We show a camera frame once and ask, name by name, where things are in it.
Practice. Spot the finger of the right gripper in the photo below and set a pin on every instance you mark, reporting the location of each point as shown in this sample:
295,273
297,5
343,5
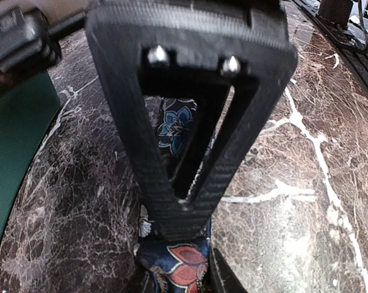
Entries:
190,85

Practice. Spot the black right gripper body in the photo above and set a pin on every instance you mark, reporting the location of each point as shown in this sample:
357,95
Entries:
30,32

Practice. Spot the green compartment organizer tray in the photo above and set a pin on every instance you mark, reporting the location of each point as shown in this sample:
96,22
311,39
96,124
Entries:
26,113

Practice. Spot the black front rail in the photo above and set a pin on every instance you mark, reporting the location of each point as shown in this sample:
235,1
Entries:
348,37

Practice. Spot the dark floral necktie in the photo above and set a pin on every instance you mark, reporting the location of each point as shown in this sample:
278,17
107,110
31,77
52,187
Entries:
174,266

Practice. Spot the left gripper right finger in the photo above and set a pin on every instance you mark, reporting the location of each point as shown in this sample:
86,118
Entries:
222,277

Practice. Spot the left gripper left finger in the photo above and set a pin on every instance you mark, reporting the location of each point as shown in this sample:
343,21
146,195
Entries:
142,282

